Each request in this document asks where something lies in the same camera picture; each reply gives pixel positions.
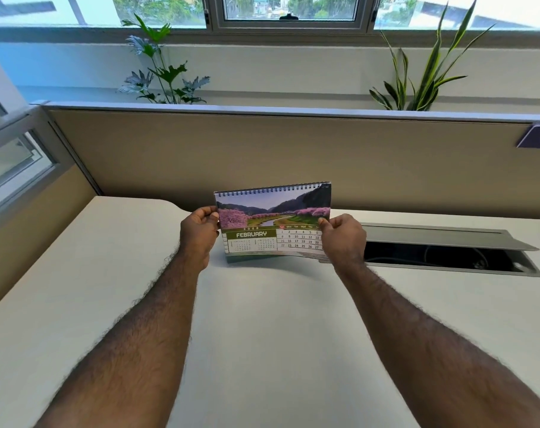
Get grey framed window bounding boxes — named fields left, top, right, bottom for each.
left=204, top=0, right=381, bottom=33

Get person's left forearm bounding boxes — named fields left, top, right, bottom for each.
left=34, top=256, right=208, bottom=428

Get black cables in tray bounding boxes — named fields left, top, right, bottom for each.
left=364, top=241, right=525, bottom=273

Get striped snake plant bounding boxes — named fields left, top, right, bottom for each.
left=369, top=0, right=496, bottom=112

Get spiral-bound desk calendar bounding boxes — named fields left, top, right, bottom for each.
left=214, top=182, right=332, bottom=264

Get person's right forearm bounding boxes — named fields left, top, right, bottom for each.
left=335, top=258, right=540, bottom=428

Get person's left hand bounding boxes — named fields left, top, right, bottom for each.
left=179, top=206, right=221, bottom=274

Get beige desk partition panel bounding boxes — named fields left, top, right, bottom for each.
left=31, top=100, right=540, bottom=220

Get grey desk cable tray lid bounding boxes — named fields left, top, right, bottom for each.
left=358, top=223, right=540, bottom=252

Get purple partition end cap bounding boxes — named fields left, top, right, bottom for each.
left=516, top=124, right=540, bottom=149

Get person's right hand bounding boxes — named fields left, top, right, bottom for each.
left=317, top=213, right=367, bottom=277

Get glass side partition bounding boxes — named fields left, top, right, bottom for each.
left=0, top=82, right=59, bottom=219

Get broad-leaf green plant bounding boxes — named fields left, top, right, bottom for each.
left=116, top=13, right=211, bottom=105

